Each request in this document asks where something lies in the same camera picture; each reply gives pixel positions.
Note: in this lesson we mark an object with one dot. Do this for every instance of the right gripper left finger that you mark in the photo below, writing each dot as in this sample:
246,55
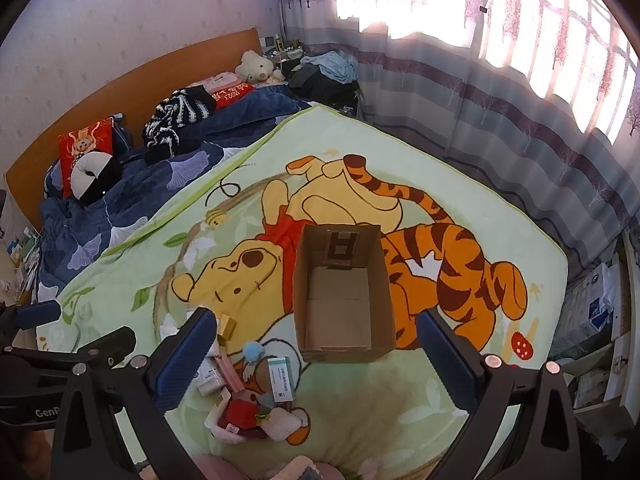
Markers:
87,441

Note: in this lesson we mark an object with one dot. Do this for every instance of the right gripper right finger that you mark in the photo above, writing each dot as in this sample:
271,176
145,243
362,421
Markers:
520,422

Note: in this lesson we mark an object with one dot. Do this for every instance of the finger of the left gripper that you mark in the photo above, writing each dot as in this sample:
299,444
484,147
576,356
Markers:
34,315
116,345

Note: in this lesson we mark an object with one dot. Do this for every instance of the clutter beside bed right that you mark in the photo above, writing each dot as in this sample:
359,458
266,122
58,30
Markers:
597,344

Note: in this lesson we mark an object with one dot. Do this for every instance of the items on floor left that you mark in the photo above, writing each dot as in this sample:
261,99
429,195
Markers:
20,258

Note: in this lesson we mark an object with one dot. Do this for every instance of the white packet box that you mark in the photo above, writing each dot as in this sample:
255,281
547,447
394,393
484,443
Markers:
208,379

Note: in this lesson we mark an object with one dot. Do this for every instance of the small yellow box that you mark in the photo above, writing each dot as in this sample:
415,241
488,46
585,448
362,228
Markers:
225,326

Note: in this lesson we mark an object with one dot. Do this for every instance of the pink tube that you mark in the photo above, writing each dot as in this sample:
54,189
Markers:
231,377

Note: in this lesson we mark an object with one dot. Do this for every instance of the white pink striped item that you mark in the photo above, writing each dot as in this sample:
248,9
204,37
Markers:
220,429

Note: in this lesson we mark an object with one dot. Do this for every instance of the wooden headboard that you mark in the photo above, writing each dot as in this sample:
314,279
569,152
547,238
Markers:
135,95

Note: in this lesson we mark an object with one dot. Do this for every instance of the blue pompom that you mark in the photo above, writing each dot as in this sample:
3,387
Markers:
253,351

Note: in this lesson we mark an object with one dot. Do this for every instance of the red plastic box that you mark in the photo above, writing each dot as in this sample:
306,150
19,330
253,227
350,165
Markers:
242,414

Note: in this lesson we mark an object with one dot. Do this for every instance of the black and white plush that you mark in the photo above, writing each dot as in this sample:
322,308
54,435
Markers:
93,176

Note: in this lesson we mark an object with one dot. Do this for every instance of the green cartoon fleece blanket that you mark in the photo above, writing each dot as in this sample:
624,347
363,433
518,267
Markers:
227,242

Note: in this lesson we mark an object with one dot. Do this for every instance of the white teal medicine box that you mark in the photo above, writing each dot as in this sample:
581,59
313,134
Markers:
280,376

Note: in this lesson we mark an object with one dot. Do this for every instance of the red cartoon pillow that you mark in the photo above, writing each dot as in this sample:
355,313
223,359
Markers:
75,144

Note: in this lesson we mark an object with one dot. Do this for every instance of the white plush toy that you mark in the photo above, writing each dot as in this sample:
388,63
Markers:
281,425

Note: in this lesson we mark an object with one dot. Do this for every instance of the black white striped garment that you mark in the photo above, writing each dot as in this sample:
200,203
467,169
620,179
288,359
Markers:
184,107

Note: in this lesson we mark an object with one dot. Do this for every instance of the brown cardboard box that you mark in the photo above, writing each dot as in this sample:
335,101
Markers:
342,308

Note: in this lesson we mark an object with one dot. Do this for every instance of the white teddy bear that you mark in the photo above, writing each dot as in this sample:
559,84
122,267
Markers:
255,69

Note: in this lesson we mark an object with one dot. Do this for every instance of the pile of dark clothes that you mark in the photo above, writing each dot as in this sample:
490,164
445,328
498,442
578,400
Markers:
330,81

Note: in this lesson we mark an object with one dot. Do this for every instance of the striped grey purple curtain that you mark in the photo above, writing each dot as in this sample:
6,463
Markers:
538,99

